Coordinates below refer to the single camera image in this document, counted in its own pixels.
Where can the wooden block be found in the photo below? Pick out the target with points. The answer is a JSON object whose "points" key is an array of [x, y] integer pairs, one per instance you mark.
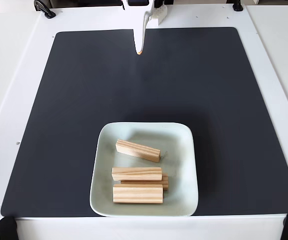
{"points": [[138, 150], [137, 194], [136, 173], [165, 184]]}

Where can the pale green square plate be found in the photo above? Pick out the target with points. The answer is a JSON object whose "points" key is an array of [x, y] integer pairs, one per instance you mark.
{"points": [[108, 155]]}

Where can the black table clamp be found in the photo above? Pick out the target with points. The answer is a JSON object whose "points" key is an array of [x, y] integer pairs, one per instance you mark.
{"points": [[237, 6], [44, 8]]}

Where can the black rubber mat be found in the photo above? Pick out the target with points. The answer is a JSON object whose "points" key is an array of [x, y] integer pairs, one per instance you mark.
{"points": [[58, 125]]}

